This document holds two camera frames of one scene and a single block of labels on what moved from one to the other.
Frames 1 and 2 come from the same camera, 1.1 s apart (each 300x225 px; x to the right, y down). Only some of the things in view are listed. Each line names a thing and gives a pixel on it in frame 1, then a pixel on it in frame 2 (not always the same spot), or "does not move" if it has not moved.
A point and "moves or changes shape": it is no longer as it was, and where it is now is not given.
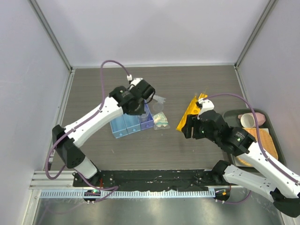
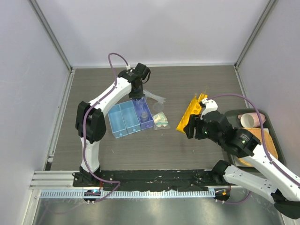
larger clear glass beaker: x=143 y=117 moves or changes shape
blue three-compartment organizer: x=130 y=123 does not move
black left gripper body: x=139 y=110 to x=137 y=94
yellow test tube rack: x=193 y=108 does not move
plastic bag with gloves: x=161 y=121 does not move
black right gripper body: x=198 y=131 does not move
